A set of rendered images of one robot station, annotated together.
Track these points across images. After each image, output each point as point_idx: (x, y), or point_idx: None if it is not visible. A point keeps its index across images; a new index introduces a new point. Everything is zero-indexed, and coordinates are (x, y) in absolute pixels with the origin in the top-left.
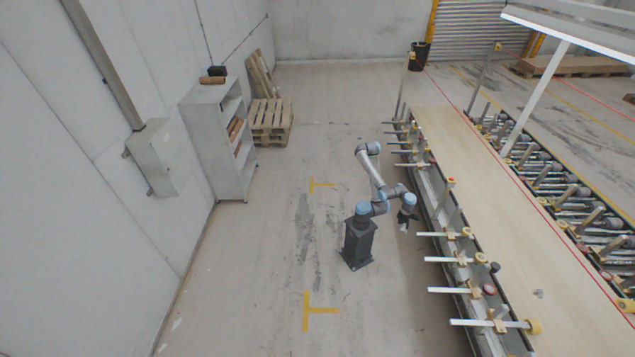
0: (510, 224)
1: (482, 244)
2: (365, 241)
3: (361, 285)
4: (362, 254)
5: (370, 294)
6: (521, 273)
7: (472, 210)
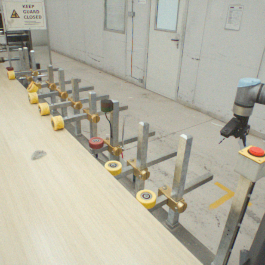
0: (59, 259)
1: (114, 185)
2: (264, 223)
3: (217, 241)
4: (253, 249)
5: (201, 238)
6: (55, 168)
7: (160, 258)
